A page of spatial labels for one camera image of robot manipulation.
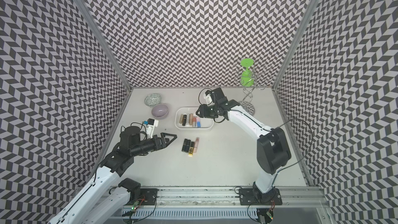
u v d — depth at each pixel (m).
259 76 0.81
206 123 0.97
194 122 0.99
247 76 0.91
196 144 0.89
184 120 0.99
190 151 0.85
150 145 0.64
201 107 0.76
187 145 0.89
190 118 0.99
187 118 0.99
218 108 0.65
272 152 0.46
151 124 0.69
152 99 1.08
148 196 0.72
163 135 0.65
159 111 1.00
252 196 0.67
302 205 0.72
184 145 0.89
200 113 0.77
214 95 0.68
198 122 0.98
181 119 0.99
